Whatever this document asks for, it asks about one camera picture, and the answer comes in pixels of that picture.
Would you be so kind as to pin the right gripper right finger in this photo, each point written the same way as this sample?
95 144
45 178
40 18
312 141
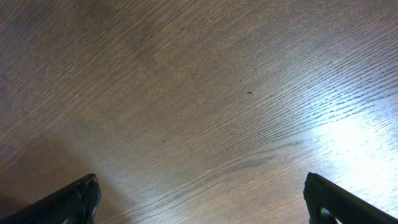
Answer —
329 203

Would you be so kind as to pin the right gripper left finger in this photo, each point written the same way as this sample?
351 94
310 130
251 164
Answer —
75 203

